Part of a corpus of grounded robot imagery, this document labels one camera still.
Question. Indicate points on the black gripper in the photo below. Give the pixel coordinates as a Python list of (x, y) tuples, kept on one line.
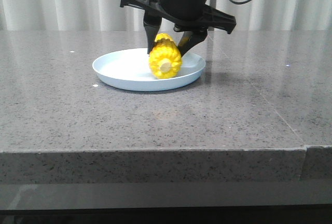
[(186, 15)]

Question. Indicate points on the yellow toy corn cob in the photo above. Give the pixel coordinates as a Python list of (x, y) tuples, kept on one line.
[(165, 59)]

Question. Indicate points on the light blue round plate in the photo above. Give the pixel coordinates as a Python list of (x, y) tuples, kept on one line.
[(129, 70)]

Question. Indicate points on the white pleated curtain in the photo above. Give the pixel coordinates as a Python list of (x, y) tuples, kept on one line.
[(107, 15)]

